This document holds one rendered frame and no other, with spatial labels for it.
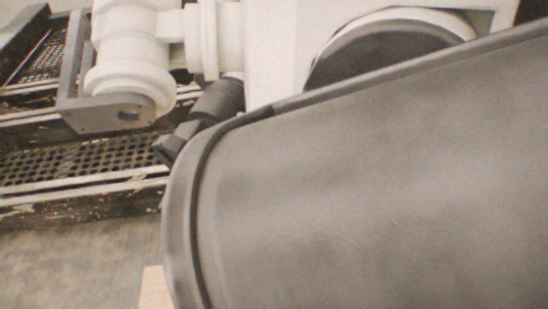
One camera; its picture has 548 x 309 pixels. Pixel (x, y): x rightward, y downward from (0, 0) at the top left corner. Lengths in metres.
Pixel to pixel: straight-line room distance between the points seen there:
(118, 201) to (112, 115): 0.60
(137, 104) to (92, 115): 0.04
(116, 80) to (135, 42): 0.03
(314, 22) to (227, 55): 0.13
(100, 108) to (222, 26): 0.10
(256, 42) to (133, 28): 0.12
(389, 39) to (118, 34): 0.20
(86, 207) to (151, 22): 0.64
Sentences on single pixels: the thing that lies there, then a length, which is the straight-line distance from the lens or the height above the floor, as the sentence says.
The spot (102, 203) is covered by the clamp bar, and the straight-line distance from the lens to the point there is 0.92.
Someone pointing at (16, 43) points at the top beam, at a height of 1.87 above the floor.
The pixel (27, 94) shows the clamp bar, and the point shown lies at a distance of 1.43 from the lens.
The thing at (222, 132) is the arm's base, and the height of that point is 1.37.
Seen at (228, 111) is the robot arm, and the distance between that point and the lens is 0.65.
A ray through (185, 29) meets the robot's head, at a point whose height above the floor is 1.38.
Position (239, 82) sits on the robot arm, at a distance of 0.69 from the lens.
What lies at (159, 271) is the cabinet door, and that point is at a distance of 0.79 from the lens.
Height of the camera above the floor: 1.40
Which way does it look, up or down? 17 degrees down
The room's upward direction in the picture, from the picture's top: 73 degrees counter-clockwise
